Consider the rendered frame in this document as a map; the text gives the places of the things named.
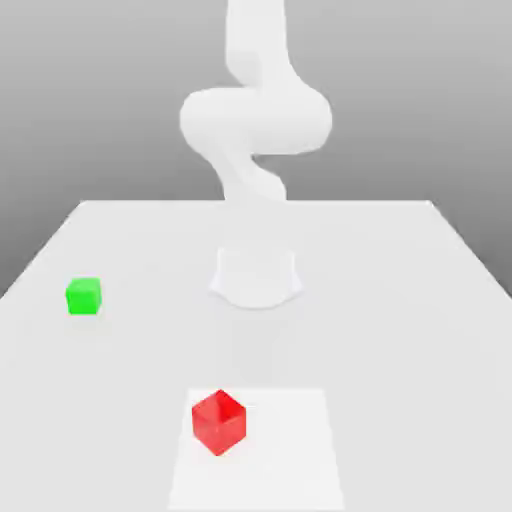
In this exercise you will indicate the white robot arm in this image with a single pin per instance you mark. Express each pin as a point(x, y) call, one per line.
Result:
point(256, 120)

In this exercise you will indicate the small red cube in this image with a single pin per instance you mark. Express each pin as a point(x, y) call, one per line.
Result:
point(218, 424)

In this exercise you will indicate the small green cube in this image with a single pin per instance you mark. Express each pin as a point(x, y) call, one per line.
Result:
point(83, 296)

